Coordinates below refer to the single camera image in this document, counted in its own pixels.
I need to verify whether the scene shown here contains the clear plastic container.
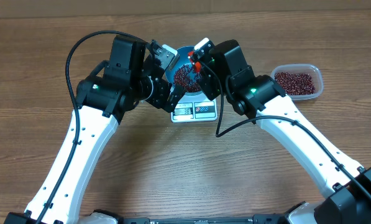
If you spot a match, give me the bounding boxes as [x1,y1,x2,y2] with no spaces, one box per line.
[270,63,324,101]

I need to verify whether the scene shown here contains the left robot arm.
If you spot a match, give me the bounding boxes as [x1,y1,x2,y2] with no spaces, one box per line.
[5,31,183,223]

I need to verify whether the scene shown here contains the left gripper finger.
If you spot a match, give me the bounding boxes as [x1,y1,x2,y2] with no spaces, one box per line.
[149,39,164,61]
[163,84,186,113]

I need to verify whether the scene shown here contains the red scoop blue handle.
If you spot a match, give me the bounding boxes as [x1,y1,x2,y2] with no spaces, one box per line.
[188,51,202,73]

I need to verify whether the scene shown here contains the white kitchen scale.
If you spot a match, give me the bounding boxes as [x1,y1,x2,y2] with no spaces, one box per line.
[170,91,218,123]

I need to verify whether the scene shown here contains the red beans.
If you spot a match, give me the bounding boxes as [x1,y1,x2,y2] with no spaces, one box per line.
[173,64,319,96]

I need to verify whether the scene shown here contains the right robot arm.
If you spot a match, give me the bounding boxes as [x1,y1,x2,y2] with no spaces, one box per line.
[188,39,371,223]

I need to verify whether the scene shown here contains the blue metal bowl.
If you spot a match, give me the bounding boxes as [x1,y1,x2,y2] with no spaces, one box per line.
[165,46,203,95]

